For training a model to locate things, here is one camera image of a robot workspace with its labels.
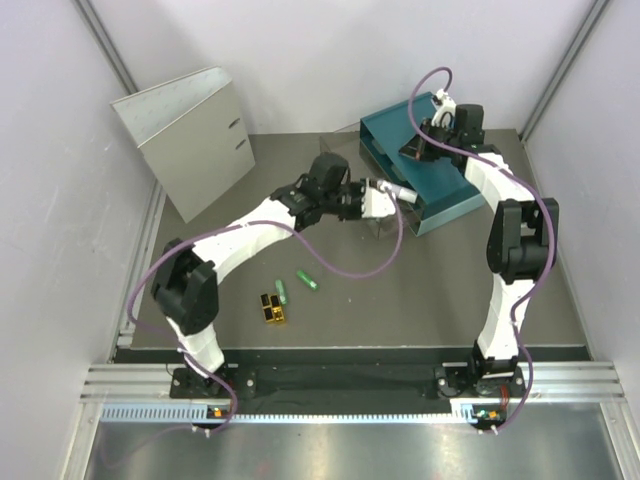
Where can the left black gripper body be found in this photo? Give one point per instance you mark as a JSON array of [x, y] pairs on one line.
[[344, 201]]

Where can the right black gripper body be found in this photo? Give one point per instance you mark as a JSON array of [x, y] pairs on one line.
[[426, 151]]

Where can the clear acrylic drawer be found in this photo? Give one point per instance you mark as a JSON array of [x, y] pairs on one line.
[[363, 164]]

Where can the teal drawer cabinet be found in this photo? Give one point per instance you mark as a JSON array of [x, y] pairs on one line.
[[443, 193]]

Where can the lavender white tube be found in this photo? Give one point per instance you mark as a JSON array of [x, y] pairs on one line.
[[400, 192]]

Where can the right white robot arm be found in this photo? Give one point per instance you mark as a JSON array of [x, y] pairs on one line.
[[520, 249]]

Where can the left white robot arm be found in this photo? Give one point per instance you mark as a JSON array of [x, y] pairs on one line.
[[185, 287]]

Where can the gold makeup palette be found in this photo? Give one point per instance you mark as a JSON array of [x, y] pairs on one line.
[[272, 309]]

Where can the green tube upper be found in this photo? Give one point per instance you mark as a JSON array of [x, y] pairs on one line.
[[307, 280]]

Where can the green tube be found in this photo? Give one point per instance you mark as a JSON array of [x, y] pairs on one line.
[[307, 280], [281, 291]]

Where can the green tube lower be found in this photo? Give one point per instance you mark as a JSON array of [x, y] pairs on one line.
[[281, 291]]

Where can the grey lever arch binder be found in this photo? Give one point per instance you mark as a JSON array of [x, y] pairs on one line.
[[192, 136]]

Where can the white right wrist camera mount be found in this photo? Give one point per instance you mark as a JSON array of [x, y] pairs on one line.
[[445, 108]]

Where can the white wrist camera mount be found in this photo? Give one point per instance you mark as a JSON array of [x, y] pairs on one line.
[[378, 200], [445, 108]]

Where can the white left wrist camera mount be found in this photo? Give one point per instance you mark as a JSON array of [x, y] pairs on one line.
[[378, 200]]

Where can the black mounting base plate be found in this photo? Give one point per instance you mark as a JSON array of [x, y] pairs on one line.
[[432, 381]]

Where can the grey slotted cable duct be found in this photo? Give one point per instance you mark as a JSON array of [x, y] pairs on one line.
[[204, 413]]

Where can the aluminium frame rail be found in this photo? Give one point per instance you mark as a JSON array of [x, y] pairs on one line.
[[580, 381]]

